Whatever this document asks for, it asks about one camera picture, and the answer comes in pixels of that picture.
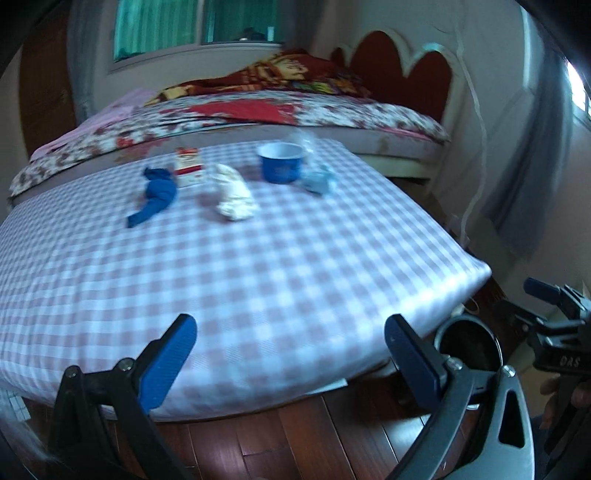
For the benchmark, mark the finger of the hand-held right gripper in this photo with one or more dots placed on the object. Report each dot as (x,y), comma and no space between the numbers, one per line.
(515,314)
(540,290)

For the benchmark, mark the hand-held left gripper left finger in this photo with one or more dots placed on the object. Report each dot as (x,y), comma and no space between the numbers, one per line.
(168,364)

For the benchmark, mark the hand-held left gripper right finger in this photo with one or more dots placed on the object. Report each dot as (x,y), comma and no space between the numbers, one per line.
(415,364)

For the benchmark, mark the black trash bin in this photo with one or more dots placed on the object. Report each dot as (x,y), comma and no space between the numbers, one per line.
(466,341)

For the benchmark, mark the blue plastic bag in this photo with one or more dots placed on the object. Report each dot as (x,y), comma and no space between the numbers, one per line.
(159,194)

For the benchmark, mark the white plastic bag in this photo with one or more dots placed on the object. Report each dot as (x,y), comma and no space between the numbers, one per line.
(233,194)

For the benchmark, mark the red and white carton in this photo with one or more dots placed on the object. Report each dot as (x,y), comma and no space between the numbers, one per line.
(189,166)

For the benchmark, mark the light blue bag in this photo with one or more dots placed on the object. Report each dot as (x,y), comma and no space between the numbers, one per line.
(317,181)

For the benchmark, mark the blue paper cup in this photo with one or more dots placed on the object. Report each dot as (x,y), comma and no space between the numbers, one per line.
(279,166)

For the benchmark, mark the person's right hand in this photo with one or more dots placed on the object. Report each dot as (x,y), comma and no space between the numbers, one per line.
(550,401)

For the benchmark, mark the tied grey curtain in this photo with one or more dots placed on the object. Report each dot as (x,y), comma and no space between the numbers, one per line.
(526,175)

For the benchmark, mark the purple checkered tablecloth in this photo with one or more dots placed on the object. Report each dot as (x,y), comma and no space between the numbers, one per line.
(277,277)

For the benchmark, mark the bright window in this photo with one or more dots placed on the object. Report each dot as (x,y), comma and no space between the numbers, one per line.
(581,97)

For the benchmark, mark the bed with floral blanket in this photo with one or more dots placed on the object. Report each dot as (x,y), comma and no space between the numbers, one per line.
(369,115)

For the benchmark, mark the pink sheet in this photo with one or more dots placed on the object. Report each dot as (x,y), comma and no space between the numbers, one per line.
(106,120)

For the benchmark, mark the red scalloped headboard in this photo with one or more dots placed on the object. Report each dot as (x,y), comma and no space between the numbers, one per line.
(392,64)

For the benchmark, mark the wooden door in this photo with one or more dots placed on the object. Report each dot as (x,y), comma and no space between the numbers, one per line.
(46,92)

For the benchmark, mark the red patterned blanket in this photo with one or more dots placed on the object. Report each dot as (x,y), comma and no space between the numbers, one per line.
(277,74)

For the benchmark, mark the window with green curtain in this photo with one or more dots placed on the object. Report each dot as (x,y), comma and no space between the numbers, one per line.
(157,27)

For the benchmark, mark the small dark object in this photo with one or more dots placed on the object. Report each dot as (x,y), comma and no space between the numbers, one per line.
(251,34)

